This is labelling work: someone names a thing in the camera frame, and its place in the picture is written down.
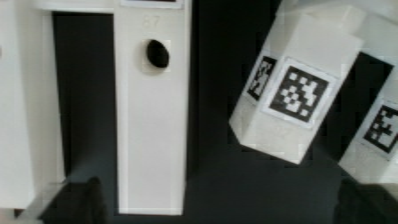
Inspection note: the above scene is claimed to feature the white chair leg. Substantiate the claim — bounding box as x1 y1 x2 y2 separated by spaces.
340 68 398 184
230 14 365 163

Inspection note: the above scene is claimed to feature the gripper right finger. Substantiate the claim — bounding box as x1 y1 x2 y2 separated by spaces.
333 179 398 224

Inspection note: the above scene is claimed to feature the white chair back frame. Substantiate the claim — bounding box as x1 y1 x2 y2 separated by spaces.
0 0 193 215

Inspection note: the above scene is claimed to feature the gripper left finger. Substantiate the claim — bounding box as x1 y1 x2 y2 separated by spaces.
40 177 109 224

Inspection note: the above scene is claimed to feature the white chair seat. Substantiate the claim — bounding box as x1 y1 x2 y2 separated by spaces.
278 0 398 66

